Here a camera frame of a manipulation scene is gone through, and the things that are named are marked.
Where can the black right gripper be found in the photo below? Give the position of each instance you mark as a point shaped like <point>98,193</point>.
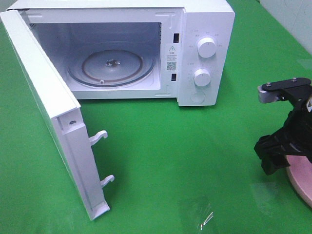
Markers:
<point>295,137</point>

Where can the pink round plate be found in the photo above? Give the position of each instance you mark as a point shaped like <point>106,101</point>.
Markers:
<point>300,175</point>

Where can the round door release button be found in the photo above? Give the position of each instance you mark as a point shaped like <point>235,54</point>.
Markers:
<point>198,97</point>

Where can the white microwave door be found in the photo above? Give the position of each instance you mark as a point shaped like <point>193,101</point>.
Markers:
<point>61,112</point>

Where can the lower white timer knob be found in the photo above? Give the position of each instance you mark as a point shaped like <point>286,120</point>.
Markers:
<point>202,77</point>

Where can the upper white power knob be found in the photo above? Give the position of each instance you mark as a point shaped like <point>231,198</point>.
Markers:
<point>206,47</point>

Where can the white warning label sticker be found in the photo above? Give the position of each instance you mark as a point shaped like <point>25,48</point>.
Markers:
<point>171,58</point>

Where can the white microwave oven body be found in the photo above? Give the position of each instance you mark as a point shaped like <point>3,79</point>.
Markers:
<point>63,26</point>

